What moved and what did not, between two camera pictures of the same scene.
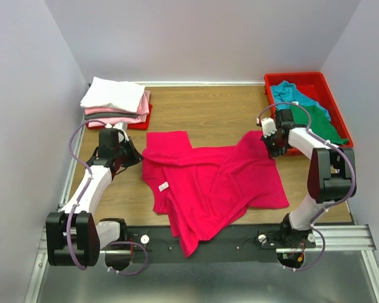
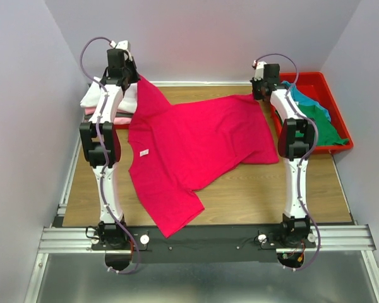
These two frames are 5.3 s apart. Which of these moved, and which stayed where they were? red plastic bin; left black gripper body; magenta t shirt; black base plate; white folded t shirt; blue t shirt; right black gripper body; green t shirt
Moved: left black gripper body; magenta t shirt; right black gripper body
Stayed: white folded t shirt; red plastic bin; green t shirt; blue t shirt; black base plate
